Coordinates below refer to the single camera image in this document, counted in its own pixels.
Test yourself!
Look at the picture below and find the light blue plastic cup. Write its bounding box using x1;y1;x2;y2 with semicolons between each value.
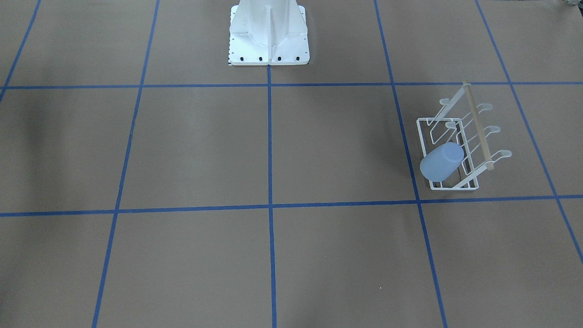
420;143;465;182

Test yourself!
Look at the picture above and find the white camera pole base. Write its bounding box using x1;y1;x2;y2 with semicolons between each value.
228;0;310;66

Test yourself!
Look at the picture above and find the white wire cup holder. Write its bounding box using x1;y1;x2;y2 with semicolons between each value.
415;81;512;191

